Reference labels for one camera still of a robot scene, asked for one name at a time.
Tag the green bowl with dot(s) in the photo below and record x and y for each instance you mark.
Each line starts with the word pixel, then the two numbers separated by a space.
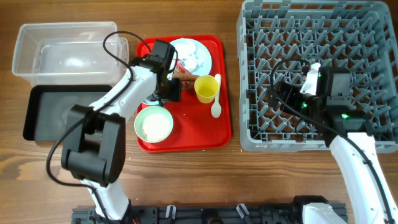
pixel 146 112

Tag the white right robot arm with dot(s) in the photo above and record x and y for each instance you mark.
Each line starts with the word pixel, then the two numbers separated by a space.
pixel 324 101

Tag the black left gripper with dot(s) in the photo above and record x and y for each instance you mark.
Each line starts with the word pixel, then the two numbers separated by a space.
pixel 175 93

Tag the white plastic spoon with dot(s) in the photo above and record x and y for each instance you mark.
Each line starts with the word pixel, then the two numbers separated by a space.
pixel 216 107

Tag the red snack wrapper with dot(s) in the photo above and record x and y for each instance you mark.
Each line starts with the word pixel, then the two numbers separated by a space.
pixel 186 85

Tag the yellow plastic cup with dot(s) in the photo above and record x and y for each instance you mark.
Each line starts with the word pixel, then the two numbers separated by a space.
pixel 206 87

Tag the light blue plate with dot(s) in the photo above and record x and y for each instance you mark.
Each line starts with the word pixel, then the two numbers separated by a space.
pixel 203 55

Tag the white rice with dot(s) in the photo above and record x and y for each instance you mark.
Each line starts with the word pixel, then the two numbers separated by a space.
pixel 155 127

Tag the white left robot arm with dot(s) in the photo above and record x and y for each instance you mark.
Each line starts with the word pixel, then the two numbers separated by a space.
pixel 94 145

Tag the light blue bowl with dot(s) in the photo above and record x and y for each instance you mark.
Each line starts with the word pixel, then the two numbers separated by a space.
pixel 151 101

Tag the brown sausage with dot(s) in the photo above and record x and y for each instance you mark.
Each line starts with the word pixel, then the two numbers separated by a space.
pixel 185 76

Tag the grey dishwasher rack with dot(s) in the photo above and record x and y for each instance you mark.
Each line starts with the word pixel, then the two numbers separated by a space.
pixel 272 36

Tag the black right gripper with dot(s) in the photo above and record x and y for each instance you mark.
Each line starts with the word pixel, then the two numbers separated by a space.
pixel 291 92

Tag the black waste tray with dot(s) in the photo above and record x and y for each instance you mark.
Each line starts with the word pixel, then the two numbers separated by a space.
pixel 48 108

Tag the red serving tray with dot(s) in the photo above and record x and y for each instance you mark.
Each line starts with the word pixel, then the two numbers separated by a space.
pixel 194 127

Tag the clear plastic bin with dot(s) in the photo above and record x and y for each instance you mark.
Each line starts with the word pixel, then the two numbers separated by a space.
pixel 70 53

